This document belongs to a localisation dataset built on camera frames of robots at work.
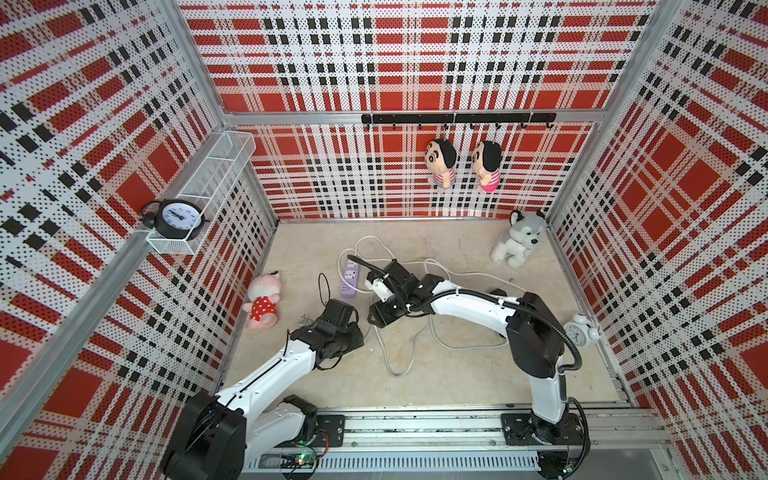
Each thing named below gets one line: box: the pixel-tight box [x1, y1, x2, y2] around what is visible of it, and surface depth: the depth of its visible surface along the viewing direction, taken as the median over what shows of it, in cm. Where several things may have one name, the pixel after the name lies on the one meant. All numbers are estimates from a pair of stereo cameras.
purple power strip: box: [340, 259, 359, 298], surface depth 101 cm
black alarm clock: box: [140, 198, 210, 241], surface depth 64 cm
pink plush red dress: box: [242, 271, 282, 329], surface depth 94 cm
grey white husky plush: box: [491, 210, 549, 268], surface depth 97 cm
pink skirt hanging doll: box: [472, 141, 502, 192], surface depth 96 cm
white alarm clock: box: [563, 313, 601, 346], surface depth 85 cm
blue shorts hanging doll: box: [424, 139, 457, 189], surface depth 95 cm
